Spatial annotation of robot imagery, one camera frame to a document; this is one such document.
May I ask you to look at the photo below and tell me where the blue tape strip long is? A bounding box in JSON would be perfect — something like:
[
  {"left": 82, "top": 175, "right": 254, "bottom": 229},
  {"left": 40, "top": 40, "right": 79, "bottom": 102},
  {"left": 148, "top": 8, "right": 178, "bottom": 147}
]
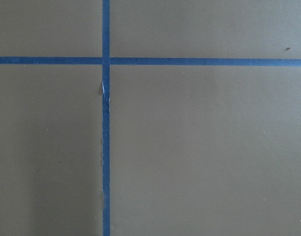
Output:
[{"left": 102, "top": 0, "right": 111, "bottom": 236}]

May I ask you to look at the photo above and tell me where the blue tape strip crossing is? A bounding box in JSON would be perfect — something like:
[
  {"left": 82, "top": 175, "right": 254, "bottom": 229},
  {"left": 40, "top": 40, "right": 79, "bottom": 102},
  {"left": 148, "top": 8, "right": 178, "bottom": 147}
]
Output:
[{"left": 0, "top": 57, "right": 301, "bottom": 67}]

